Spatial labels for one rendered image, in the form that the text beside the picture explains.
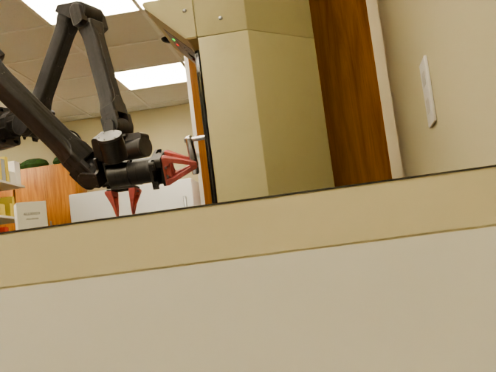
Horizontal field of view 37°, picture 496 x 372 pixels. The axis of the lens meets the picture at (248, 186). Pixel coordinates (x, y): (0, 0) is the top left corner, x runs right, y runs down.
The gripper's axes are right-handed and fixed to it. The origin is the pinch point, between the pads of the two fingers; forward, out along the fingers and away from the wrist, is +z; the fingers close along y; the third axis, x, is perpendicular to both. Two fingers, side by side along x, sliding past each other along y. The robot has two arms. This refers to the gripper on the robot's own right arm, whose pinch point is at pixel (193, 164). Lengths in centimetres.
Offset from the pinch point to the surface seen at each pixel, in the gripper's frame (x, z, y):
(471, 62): -28, 48, -64
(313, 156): 2.5, 26.6, 1.4
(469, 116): -20, 49, -61
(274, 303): -25, 25, -113
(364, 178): 17.4, 38.5, 23.9
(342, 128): 5.2, 34.5, 30.0
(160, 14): -32.8, -2.4, 7.5
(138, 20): 1, -82, 337
